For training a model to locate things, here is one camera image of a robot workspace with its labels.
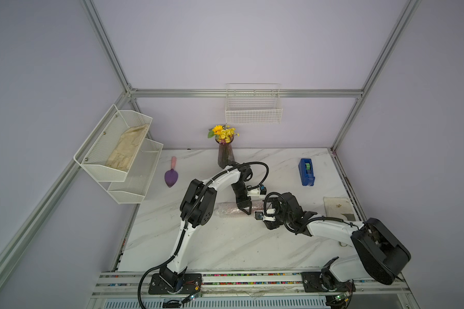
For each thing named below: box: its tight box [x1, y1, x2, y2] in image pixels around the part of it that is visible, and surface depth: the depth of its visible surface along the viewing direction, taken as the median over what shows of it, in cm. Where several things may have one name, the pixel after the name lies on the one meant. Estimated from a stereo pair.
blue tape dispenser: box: [297, 158, 316, 187], surface depth 106 cm
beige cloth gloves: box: [105, 123, 150, 172], surface depth 81 cm
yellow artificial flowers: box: [207, 124, 240, 145], surface depth 97 cm
